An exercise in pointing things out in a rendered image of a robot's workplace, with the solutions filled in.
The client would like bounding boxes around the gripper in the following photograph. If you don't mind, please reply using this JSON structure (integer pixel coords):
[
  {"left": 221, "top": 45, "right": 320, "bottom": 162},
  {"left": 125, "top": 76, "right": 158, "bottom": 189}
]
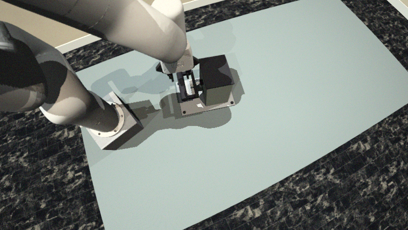
[{"left": 155, "top": 39, "right": 200, "bottom": 82}]

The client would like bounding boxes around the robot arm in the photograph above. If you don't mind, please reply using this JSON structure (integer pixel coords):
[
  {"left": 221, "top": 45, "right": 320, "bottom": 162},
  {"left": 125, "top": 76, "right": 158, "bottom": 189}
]
[{"left": 0, "top": 0, "right": 187, "bottom": 138}]

